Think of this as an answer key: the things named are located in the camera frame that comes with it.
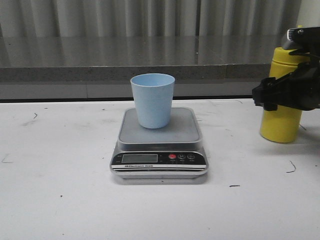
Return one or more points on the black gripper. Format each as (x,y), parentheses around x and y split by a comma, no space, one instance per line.
(302,86)

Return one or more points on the yellow squeeze seasoning bottle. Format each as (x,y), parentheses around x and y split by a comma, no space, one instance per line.
(281,125)

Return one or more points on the light blue plastic cup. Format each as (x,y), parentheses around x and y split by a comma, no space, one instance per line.
(153,95)

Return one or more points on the silver digital kitchen scale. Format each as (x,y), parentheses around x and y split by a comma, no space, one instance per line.
(173,154)

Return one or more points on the grey stone counter ledge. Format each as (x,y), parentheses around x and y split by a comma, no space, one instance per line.
(89,68)

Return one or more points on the white pleated curtain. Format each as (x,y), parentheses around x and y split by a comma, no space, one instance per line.
(167,18)

